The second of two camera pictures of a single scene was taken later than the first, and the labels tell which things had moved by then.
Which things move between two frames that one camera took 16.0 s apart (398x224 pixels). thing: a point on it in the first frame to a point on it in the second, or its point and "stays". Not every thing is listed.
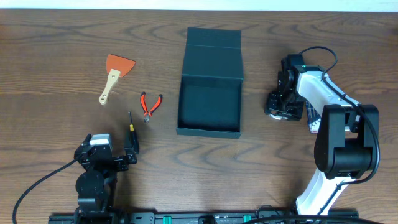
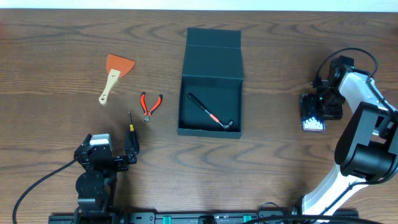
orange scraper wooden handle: x=116 y=66 stays
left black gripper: x=106 y=162 stays
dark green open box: x=211 y=88 stays
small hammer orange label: x=278 y=117 to x=226 y=126
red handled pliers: x=147 y=114 stays
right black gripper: x=272 y=104 to x=336 y=114
